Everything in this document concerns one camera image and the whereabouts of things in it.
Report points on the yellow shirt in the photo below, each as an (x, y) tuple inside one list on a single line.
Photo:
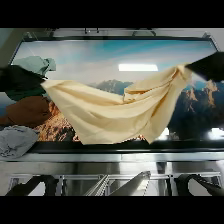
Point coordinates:
[(106, 113)]

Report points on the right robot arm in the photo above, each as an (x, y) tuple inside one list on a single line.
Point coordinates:
[(210, 66)]

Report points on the brown garment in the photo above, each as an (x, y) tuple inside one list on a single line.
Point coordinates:
[(28, 111)]

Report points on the dark green garment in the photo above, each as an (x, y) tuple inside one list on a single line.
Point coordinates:
[(23, 95)]

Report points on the pale green garment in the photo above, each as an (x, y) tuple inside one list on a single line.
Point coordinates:
[(31, 63)]

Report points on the grey garment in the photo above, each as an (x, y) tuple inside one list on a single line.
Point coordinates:
[(15, 140)]

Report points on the silver frame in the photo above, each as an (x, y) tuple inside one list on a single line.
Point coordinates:
[(100, 166)]

